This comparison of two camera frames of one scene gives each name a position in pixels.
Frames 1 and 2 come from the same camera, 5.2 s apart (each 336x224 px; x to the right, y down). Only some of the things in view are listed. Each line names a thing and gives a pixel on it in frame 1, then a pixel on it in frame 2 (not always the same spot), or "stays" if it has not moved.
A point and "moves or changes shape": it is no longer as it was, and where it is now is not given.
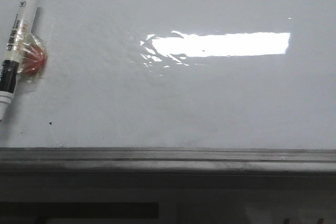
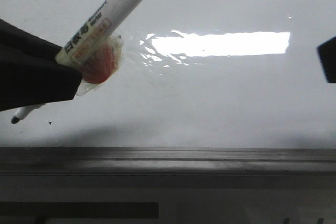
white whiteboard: (176, 60) stays
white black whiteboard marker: (10, 63) to (105, 22)
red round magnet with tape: (34, 58) moves or changes shape
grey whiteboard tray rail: (168, 160) stays
